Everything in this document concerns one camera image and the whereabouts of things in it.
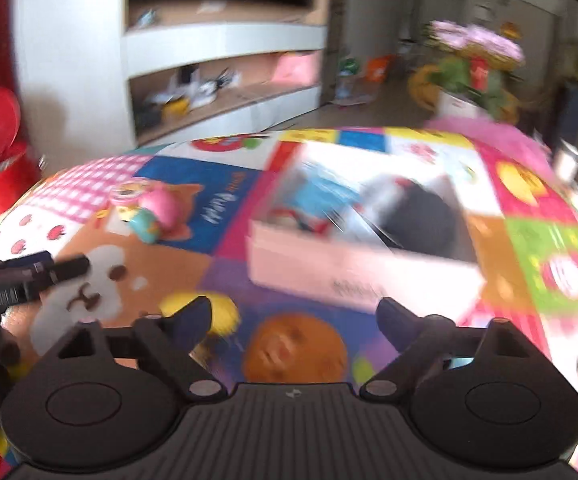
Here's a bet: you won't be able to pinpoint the pink paper bag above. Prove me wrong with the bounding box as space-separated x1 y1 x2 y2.
271 51 320 86

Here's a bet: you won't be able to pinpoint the black plush toy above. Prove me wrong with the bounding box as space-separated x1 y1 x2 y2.
369 180 460 261

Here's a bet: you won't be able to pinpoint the pink cardboard box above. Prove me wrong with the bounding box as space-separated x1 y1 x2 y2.
246 140 487 316

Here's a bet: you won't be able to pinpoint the pink plush toy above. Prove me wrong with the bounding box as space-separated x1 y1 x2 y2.
139 190 182 233

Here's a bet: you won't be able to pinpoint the pink round toy cup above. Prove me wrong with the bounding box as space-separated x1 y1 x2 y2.
109 180 152 211

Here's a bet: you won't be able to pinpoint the yellow shelf toy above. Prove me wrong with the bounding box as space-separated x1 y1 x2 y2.
161 97 192 118

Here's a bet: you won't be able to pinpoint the white wall shelf unit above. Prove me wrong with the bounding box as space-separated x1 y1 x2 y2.
11 0 332 153

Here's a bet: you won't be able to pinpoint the white and red tube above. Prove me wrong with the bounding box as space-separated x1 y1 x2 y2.
354 172 410 231

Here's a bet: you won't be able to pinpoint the orange bag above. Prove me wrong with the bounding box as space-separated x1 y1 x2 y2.
366 55 395 83

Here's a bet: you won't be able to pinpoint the yellow plush bear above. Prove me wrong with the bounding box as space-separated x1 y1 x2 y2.
409 62 442 111

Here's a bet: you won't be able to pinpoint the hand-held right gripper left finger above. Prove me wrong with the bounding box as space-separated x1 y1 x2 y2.
54 296 227 403

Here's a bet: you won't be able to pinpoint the white jar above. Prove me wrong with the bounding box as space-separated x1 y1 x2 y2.
552 140 578 176

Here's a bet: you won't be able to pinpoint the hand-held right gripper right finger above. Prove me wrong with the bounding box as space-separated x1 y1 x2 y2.
359 297 535 403

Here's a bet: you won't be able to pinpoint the potted purple flowers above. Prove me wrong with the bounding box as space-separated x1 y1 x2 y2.
426 20 525 121

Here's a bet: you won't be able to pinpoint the small teal toy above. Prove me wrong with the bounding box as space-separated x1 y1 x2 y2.
129 210 165 243

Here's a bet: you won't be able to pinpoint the colourful printed blanket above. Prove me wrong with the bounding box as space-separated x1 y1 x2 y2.
0 127 578 480

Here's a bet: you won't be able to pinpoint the blue and white packet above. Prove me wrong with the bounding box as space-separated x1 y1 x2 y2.
269 160 365 226

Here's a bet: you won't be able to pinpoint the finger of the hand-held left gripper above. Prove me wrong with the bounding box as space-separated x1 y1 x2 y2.
0 250 56 278
0 255 92 311

